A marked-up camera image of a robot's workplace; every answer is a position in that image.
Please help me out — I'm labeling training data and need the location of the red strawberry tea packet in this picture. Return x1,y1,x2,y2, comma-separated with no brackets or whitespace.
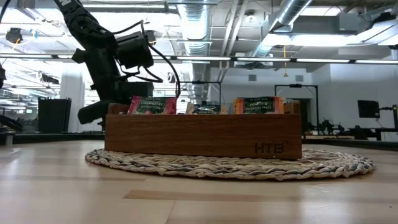
127,95,177,115

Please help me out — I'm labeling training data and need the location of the beige green-banded tea packet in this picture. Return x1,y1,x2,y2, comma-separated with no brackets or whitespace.
185,103,230,115

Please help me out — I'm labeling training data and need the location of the orange peach tea packet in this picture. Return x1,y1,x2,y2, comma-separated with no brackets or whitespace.
233,96,284,115

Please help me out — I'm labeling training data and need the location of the black cabinet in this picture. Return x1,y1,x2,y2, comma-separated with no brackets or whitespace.
37,98,72,134

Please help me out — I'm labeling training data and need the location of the black ceiling-mounted device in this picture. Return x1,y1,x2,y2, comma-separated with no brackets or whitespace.
5,27,24,44

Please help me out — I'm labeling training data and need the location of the wooden three-compartment box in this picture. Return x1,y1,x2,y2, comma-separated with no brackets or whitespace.
104,100,302,160

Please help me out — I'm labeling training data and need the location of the round woven placemat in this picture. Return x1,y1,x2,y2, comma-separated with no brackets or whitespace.
84,147,376,182

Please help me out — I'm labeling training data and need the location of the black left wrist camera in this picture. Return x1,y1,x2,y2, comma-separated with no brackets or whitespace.
115,30,155,70

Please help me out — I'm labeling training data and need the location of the silver ventilation duct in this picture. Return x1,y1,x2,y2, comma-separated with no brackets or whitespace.
178,0,211,106
248,0,313,58

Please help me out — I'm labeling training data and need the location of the black gantry frame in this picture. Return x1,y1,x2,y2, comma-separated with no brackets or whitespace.
275,83,320,128

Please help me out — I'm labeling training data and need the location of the black wall monitor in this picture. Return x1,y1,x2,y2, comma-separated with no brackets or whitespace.
357,100,381,119

